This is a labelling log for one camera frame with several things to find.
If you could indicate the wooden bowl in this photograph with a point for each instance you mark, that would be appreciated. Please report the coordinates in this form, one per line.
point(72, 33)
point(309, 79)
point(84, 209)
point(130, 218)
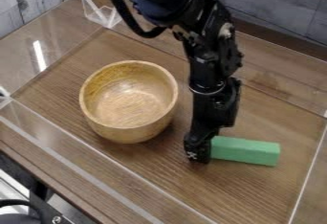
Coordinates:
point(126, 100)

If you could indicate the black metal table bracket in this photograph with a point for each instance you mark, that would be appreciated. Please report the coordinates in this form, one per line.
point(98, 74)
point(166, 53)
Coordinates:
point(52, 209)

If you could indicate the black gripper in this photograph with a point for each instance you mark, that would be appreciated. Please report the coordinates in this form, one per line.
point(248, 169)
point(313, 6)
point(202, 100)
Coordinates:
point(214, 111)

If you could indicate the clear acrylic corner bracket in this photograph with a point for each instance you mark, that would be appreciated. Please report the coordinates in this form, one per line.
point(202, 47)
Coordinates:
point(104, 16)

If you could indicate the clear acrylic tray walls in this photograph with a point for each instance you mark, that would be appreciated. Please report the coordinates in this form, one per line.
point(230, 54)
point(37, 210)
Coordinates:
point(145, 183)

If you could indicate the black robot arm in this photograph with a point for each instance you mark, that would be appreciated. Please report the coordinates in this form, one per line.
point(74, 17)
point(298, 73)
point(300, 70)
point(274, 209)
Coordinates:
point(201, 25)

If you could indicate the green rectangular block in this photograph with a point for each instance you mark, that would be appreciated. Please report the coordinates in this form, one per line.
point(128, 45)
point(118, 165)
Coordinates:
point(245, 151)

